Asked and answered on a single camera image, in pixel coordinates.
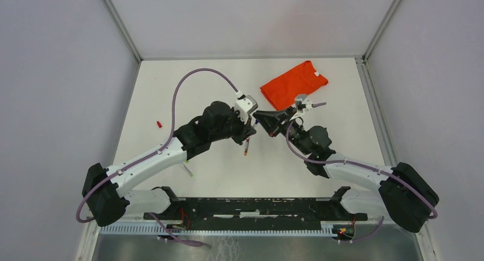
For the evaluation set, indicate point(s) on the red orange pen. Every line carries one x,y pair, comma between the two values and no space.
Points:
246,146

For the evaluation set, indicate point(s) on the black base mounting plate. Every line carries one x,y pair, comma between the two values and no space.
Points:
257,214

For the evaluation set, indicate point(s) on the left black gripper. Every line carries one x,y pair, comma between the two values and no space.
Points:
244,129

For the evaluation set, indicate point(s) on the thin green-tip pen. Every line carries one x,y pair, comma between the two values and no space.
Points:
187,170

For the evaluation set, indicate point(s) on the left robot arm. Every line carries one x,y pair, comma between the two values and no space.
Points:
110,192

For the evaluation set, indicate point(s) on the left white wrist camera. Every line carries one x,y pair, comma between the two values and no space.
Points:
245,105

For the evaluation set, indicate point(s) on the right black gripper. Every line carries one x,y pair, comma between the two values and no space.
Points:
270,123

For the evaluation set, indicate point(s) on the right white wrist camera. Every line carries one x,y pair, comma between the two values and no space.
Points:
302,105

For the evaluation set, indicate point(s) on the folded orange cloth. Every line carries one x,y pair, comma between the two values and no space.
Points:
281,91

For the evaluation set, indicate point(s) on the white slotted cable duct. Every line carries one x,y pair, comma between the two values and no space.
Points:
132,228

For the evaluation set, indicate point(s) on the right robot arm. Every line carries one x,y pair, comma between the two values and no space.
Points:
397,192

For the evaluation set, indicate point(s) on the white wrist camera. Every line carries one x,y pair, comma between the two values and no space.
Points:
302,105
245,105

